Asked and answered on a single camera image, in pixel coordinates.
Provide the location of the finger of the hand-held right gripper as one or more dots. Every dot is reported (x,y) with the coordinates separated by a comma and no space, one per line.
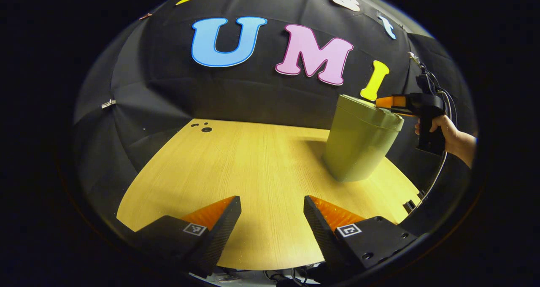
(407,112)
(392,102)

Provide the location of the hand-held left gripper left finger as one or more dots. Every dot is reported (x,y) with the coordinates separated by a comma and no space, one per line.
(223,232)

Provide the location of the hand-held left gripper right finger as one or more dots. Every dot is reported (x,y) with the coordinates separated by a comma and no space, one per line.
(322,236)

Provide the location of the green desktop garbage bin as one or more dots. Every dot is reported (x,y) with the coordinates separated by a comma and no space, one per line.
(358,147)

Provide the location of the wooden desktop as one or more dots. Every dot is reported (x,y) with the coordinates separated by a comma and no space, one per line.
(236,169)

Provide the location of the black backdrop cloth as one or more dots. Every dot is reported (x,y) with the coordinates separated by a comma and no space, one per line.
(261,97)

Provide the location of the silver metal cloth clip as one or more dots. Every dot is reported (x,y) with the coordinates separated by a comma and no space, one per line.
(108,104)

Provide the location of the red cloth clip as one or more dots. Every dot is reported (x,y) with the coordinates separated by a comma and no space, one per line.
(145,15)

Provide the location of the black desk edge bracket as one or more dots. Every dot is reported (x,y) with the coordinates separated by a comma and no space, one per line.
(409,205)

